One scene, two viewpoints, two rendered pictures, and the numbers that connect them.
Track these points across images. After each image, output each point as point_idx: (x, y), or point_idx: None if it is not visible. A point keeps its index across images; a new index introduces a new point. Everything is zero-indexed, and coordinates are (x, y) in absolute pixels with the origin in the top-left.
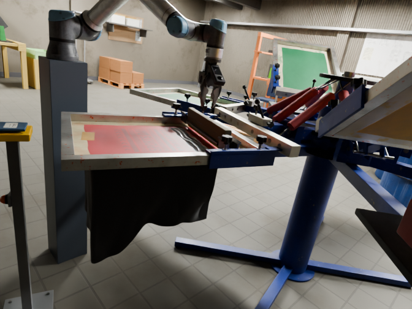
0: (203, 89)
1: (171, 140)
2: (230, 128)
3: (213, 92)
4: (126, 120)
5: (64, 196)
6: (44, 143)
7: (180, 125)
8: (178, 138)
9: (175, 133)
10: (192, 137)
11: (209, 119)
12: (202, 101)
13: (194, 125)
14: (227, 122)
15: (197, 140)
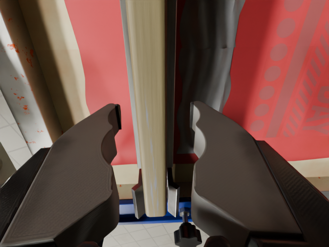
0: (274, 190)
1: (283, 33)
2: (17, 110)
3: (115, 182)
4: (314, 181)
5: None
6: None
7: (174, 172)
8: (251, 48)
9: (229, 105)
10: (191, 62)
11: (151, 32)
12: (218, 111)
13: (169, 116)
14: (15, 168)
15: (185, 29)
